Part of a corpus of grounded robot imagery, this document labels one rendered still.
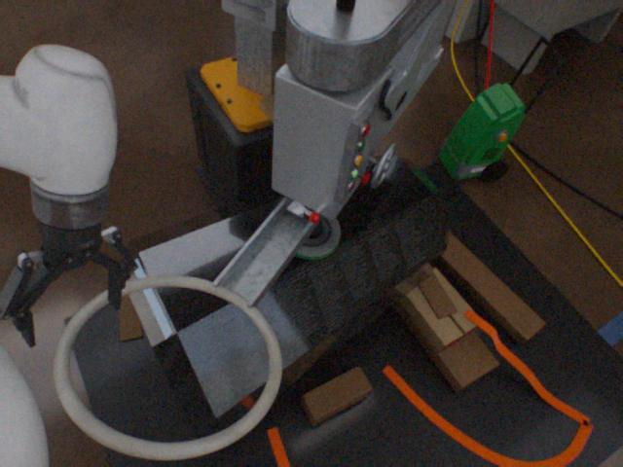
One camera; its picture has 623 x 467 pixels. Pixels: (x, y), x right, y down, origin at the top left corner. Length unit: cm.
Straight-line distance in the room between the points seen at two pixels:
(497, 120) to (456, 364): 140
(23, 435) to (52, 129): 31
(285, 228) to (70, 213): 85
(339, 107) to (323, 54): 14
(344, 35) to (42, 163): 62
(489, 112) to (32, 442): 273
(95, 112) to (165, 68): 323
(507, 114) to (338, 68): 202
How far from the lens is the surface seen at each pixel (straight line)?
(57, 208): 63
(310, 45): 99
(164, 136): 324
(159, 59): 389
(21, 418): 55
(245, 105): 221
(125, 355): 242
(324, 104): 108
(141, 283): 123
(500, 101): 295
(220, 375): 161
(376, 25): 103
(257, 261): 132
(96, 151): 58
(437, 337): 231
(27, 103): 57
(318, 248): 159
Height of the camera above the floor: 221
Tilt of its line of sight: 55 degrees down
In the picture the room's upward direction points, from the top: 7 degrees clockwise
